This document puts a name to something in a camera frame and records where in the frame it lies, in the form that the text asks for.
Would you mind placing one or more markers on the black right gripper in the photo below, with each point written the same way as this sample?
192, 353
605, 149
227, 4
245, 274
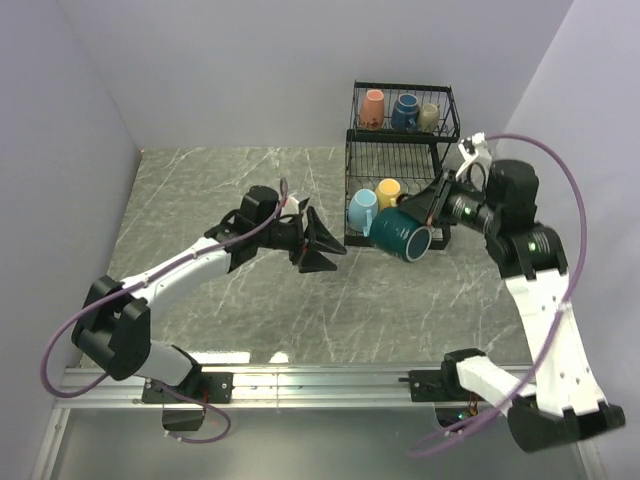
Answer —
423, 204

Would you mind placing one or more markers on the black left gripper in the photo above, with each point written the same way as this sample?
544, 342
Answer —
316, 233

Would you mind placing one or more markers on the dark green ceramic mug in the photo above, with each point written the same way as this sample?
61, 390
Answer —
399, 235

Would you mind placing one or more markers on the yellow ceramic mug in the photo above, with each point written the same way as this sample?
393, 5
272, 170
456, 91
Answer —
387, 192

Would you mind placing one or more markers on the light blue ceramic mug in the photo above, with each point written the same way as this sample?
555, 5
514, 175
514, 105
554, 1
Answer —
362, 210

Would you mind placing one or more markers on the beige ceramic mug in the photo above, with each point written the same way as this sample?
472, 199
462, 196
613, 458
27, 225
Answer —
429, 117

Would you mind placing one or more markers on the dark blue ceramic mug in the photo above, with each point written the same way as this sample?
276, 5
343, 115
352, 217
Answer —
405, 113

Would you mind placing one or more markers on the pink ceramic mug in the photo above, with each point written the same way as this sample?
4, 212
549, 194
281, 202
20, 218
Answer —
372, 111

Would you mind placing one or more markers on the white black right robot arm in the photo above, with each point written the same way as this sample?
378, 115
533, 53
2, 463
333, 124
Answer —
559, 401

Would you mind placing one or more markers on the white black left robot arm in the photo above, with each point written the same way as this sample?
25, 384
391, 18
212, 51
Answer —
114, 329

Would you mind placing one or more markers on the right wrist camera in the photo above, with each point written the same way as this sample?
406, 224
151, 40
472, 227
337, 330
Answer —
475, 151

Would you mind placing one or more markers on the black wire dish rack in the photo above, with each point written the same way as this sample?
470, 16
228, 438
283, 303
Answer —
414, 159

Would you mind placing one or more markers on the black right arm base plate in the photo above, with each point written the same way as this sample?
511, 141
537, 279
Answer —
431, 386

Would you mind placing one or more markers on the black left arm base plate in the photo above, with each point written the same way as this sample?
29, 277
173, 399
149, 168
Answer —
209, 387

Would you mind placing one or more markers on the black box under rail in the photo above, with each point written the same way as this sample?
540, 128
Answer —
182, 420

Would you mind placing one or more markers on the aluminium mounting rail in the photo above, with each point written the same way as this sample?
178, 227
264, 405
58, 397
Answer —
277, 386

